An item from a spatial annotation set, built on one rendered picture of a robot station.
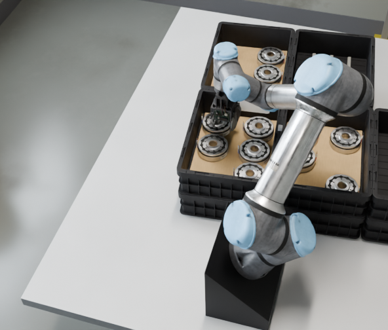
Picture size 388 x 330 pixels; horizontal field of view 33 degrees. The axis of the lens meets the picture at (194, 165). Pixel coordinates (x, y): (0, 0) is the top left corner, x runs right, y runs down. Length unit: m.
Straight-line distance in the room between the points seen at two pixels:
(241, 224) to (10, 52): 2.74
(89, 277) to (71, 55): 2.16
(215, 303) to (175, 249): 0.29
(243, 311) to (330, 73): 0.73
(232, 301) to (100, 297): 0.42
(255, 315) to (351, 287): 0.34
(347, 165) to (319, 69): 0.64
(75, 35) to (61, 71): 0.34
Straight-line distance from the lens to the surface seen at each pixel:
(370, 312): 2.05
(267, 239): 1.69
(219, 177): 2.00
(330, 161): 2.21
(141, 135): 2.46
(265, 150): 2.18
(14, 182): 3.36
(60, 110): 3.67
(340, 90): 1.64
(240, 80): 1.93
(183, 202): 2.15
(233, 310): 1.91
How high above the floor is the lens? 2.44
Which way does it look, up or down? 48 degrees down
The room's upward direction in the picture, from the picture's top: 2 degrees counter-clockwise
